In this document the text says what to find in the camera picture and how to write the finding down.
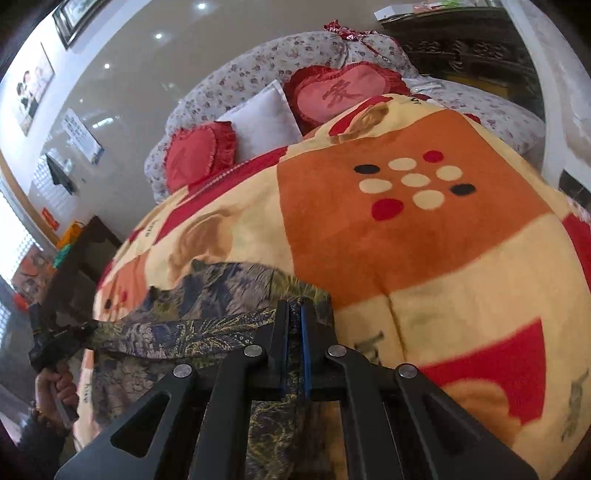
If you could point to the white square pillow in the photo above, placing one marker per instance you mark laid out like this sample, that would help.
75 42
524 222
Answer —
263 123

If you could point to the dark cloth hanging on wall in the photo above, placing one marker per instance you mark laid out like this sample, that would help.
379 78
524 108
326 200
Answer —
60 171

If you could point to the orange red cream blanket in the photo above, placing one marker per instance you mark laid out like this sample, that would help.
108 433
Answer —
438 244

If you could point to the brown blue floral garment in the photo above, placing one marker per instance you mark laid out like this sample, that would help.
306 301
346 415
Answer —
216 308

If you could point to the dark carved wooden cabinet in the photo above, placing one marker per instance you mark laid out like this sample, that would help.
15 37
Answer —
477 46

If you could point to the person's left hand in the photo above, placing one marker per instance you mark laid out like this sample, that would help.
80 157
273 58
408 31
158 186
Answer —
55 390

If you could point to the wall calendar poster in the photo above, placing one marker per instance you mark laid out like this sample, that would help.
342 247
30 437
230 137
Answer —
81 137

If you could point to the framed wedding photo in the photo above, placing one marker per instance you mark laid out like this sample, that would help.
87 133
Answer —
33 81

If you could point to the floral grey headboard cushion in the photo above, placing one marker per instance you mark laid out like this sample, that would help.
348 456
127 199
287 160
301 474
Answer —
243 77

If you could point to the dark wooden side table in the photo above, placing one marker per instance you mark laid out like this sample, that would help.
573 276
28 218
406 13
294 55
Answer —
69 297

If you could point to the orange basket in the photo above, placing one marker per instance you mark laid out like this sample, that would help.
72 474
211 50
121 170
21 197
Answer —
70 235

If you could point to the dark framed picture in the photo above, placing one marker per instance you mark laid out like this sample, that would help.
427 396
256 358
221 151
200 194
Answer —
72 16

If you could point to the small red heart pillow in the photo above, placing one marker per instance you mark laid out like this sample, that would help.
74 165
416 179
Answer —
317 93

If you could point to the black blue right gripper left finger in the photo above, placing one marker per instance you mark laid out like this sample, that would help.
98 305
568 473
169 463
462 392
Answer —
193 424

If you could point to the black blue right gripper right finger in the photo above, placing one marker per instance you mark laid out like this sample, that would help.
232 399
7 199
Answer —
396 423

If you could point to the large red heart pillow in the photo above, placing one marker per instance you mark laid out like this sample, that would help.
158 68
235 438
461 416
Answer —
199 152

